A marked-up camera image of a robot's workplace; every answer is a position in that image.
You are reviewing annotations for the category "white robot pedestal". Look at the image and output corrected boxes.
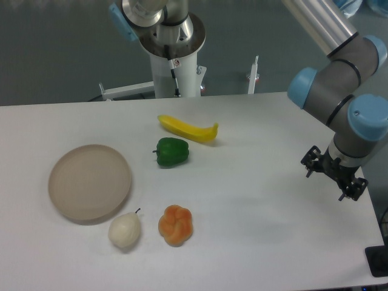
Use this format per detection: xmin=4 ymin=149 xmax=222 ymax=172
xmin=140 ymin=13 xmax=207 ymax=99

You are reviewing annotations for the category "beige round plate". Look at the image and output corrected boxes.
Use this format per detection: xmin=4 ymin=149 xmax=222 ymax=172
xmin=48 ymin=144 xmax=132 ymax=224

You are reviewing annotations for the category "orange braided bread roll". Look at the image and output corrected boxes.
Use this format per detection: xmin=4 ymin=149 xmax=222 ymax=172
xmin=158 ymin=205 xmax=193 ymax=247

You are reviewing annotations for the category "white pear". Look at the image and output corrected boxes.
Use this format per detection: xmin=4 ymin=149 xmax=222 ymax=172
xmin=108 ymin=208 xmax=141 ymax=252

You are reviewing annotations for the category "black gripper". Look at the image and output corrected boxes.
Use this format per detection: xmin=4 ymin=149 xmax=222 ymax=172
xmin=301 ymin=145 xmax=368 ymax=201

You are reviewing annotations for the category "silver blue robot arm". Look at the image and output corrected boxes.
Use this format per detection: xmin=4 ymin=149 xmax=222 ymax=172
xmin=109 ymin=1 xmax=387 ymax=200

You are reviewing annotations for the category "white metal frame bar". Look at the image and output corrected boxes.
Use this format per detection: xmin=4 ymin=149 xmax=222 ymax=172
xmin=99 ymin=81 xmax=154 ymax=100

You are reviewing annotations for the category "white metal frame leg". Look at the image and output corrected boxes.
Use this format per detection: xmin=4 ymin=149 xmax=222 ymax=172
xmin=247 ymin=55 xmax=259 ymax=95

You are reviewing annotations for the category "black cable on pedestal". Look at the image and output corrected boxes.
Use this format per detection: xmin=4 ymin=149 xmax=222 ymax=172
xmin=164 ymin=44 xmax=182 ymax=98

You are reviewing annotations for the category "yellow banana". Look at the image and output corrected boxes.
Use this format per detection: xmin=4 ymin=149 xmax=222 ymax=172
xmin=157 ymin=115 xmax=219 ymax=143

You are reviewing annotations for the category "green bell pepper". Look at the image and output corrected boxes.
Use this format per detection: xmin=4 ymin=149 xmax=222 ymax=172
xmin=153 ymin=137 xmax=189 ymax=168

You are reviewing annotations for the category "black device at edge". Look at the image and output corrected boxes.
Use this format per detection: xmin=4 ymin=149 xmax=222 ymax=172
xmin=365 ymin=246 xmax=387 ymax=278

